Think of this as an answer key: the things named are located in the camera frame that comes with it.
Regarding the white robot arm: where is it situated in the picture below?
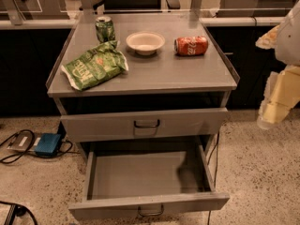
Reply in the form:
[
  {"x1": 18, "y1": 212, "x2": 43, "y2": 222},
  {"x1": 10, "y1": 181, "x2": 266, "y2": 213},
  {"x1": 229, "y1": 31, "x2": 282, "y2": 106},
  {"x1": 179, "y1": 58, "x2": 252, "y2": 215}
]
[{"x1": 256, "y1": 2, "x2": 300, "y2": 129}]

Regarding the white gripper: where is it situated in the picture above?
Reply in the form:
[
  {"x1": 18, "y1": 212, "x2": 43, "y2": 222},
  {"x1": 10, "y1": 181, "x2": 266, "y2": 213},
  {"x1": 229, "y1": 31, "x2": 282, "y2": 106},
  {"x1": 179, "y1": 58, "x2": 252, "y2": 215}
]
[{"x1": 257, "y1": 66, "x2": 300, "y2": 129}]

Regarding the grey top drawer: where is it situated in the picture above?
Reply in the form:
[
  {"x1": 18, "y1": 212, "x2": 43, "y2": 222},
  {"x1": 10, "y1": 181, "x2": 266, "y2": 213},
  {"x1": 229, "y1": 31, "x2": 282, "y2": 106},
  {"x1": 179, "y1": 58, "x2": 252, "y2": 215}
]
[{"x1": 61, "y1": 108, "x2": 228, "y2": 143}]

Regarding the black cable beside cabinet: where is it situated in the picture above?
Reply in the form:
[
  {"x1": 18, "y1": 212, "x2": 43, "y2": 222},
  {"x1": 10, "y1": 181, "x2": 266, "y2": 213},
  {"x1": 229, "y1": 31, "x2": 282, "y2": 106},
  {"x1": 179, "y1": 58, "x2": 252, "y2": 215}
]
[{"x1": 206, "y1": 131, "x2": 220, "y2": 225}]

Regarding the green soda can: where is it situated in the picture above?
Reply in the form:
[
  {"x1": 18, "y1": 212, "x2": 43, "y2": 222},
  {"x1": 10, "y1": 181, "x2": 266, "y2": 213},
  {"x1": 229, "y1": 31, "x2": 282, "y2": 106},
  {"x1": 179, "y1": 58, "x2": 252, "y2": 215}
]
[{"x1": 95, "y1": 16, "x2": 115, "y2": 43}]

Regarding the red cola can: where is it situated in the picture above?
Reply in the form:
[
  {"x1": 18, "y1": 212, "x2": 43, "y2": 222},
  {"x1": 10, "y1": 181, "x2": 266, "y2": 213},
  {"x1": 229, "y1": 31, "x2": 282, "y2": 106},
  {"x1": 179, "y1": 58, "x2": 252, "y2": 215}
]
[{"x1": 174, "y1": 36, "x2": 208, "y2": 56}]

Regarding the black cable bottom left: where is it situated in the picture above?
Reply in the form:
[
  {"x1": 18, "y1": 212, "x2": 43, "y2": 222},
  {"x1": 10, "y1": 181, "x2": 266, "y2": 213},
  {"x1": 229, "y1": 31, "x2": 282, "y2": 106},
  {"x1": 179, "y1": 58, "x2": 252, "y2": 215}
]
[{"x1": 0, "y1": 200, "x2": 39, "y2": 225}]

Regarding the black floor cable left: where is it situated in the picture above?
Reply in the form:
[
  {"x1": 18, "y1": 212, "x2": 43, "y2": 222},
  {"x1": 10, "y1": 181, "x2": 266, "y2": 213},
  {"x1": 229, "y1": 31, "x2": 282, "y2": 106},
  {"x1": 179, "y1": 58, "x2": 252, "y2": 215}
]
[{"x1": 0, "y1": 128, "x2": 74, "y2": 165}]

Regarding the green chip bag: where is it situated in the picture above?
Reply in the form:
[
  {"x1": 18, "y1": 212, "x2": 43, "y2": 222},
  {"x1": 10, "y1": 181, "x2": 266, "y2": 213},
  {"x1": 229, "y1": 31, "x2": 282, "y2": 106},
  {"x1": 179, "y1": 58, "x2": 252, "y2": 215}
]
[{"x1": 61, "y1": 40, "x2": 128, "y2": 91}]

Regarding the grey flat device on floor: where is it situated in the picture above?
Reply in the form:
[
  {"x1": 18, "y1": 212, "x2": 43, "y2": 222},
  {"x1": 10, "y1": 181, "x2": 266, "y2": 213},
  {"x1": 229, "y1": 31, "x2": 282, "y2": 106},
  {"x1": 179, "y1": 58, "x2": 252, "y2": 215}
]
[{"x1": 7, "y1": 132, "x2": 41, "y2": 152}]

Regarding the blue box on floor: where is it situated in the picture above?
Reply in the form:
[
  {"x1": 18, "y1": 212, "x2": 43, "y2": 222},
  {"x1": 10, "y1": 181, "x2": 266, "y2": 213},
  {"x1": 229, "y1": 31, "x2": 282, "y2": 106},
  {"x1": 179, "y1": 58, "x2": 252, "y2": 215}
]
[{"x1": 34, "y1": 133, "x2": 61, "y2": 157}]

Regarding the grey drawer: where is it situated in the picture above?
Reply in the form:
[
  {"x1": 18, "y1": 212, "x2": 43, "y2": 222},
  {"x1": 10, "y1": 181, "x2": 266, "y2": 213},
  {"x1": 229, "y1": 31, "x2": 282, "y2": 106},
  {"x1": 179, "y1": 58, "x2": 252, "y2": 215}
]
[
  {"x1": 61, "y1": 108, "x2": 228, "y2": 143},
  {"x1": 69, "y1": 141, "x2": 230, "y2": 220}
]

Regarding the white bowl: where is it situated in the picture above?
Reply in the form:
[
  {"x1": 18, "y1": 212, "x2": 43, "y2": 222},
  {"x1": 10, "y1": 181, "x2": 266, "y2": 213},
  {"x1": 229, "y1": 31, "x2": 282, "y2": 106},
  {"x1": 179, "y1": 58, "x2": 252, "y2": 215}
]
[{"x1": 126, "y1": 31, "x2": 165, "y2": 56}]

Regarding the grey drawer cabinet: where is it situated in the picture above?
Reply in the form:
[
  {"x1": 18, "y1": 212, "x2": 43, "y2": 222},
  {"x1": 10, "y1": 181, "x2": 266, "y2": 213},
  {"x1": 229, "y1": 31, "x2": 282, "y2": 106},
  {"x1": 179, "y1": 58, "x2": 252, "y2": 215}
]
[{"x1": 48, "y1": 13, "x2": 239, "y2": 146}]

